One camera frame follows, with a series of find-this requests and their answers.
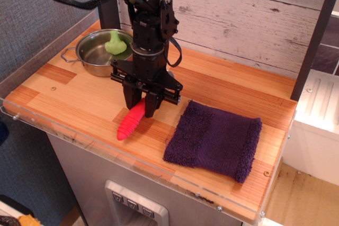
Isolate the orange object bottom left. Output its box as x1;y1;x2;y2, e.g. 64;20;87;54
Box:
18;215;42;226

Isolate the small steel pot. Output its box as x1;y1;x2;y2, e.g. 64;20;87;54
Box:
61;29;132;77

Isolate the clear acrylic table guard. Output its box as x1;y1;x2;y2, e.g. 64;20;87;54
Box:
3;89;297;225

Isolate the white toy sink unit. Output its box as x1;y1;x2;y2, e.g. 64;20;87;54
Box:
283;70;338;185

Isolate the grey toy fridge cabinet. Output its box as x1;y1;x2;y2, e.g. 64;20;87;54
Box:
48;134;242;225

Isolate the purple terry cloth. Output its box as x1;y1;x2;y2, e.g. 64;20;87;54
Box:
163;101;262;184

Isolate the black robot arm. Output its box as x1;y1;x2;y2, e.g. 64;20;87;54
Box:
111;0;183;117

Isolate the green toy vegetable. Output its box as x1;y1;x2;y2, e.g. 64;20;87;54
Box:
104;30;127;55

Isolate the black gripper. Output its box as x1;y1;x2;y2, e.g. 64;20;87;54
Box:
111;52;183;117

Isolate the dark vertical frame post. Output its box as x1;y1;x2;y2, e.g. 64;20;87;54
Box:
290;0;336;101

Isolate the red handled metal spoon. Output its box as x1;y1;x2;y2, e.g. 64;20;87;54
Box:
117;98;146;141

